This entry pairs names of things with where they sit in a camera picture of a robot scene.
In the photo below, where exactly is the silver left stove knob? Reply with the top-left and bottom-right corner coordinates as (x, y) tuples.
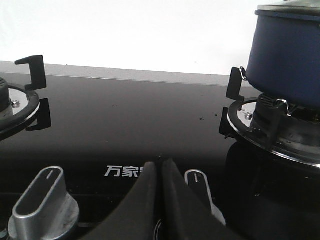
(8, 166), (80, 240)

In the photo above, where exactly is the silver right stove knob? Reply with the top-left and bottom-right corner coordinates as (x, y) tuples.
(184, 169), (226, 226)

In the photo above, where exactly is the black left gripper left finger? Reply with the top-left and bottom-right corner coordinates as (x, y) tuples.
(81, 161), (157, 240)

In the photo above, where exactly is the left burner with pot support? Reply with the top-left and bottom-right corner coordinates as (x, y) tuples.
(0, 55), (52, 141)

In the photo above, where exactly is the dark blue pot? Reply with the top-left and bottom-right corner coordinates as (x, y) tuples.
(246, 9), (320, 109)

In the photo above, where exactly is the silver stove knob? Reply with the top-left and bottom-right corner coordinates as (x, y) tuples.
(8, 166), (80, 240)
(184, 169), (226, 226)

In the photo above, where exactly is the black glass gas stove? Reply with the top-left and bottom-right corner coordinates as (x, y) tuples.
(0, 76), (320, 240)

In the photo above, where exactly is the right burner with pot support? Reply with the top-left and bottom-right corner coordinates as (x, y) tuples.
(219, 67), (320, 168)

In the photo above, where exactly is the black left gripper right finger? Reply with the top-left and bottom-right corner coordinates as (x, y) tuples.
(162, 159), (243, 240)

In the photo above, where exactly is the burner with pot support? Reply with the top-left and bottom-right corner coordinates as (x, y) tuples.
(0, 55), (52, 141)
(219, 67), (320, 168)

